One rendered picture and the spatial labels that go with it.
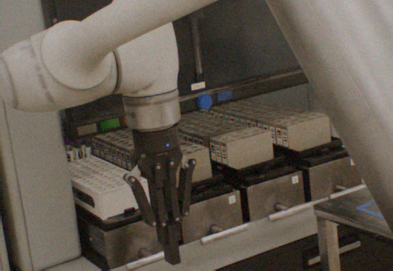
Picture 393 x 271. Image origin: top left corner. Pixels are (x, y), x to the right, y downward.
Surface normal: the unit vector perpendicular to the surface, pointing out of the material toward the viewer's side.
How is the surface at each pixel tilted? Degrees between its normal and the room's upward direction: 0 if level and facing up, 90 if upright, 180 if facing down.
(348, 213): 0
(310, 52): 92
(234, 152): 90
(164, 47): 88
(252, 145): 90
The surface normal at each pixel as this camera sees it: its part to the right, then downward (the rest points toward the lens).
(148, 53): 0.50, 0.14
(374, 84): -0.42, -0.07
